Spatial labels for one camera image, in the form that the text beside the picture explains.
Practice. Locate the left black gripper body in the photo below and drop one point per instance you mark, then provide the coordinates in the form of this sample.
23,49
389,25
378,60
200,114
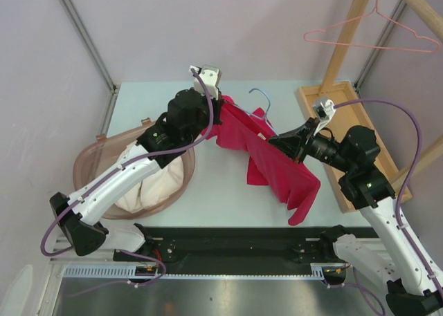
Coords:
216,105

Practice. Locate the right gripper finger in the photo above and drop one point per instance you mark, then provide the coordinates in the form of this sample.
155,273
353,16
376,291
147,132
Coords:
292,150
296,136

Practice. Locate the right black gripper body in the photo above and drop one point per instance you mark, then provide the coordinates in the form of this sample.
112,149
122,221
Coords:
300,157

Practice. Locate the red t shirt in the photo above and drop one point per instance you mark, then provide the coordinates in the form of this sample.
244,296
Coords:
292,183

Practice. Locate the pink wire hanger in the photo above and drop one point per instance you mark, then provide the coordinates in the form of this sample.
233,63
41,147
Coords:
363,28

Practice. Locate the white t shirt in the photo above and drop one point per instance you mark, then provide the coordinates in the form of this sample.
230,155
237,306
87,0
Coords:
153,189

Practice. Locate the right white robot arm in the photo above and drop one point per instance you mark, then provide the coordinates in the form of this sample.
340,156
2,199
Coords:
409,278

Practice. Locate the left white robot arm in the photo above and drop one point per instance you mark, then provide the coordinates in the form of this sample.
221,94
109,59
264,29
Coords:
178,129

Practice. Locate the wooden clothes rack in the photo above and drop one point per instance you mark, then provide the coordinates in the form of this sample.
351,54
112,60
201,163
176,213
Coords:
343,90

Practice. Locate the brown translucent plastic basket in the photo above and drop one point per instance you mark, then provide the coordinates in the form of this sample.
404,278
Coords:
101,155

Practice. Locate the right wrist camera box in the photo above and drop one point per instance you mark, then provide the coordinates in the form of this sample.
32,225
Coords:
324,109

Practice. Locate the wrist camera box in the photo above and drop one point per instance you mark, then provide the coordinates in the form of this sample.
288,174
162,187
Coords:
210,76
324,109

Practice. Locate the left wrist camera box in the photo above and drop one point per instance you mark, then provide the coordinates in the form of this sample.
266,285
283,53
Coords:
210,76

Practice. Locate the white cable duct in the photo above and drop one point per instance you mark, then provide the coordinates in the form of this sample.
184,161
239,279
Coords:
141,272

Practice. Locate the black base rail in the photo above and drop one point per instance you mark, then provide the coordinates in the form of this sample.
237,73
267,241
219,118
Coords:
247,249

